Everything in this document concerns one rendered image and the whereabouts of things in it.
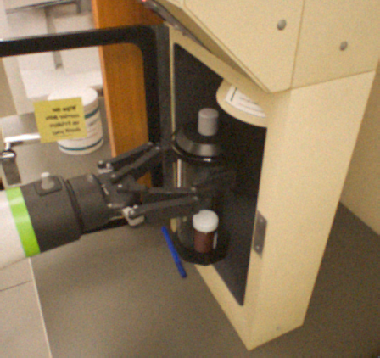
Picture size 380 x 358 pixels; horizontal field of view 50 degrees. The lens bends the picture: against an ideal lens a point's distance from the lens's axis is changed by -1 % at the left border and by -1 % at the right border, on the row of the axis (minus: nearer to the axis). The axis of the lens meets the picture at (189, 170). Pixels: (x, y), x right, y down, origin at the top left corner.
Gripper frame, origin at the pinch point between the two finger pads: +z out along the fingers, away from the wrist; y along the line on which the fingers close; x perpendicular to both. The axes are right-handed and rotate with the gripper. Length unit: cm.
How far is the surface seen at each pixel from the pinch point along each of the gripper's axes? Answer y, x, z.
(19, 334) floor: 74, 122, -43
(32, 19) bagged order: 124, 10, -3
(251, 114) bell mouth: -7.0, -11.7, 2.5
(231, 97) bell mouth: -3.3, -12.4, 2.0
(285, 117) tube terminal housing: -16.4, -16.8, -0.6
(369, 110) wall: 5.4, 4.1, 43.9
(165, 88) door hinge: 14.8, -6.3, 0.9
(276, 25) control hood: -16.5, -26.3, -3.5
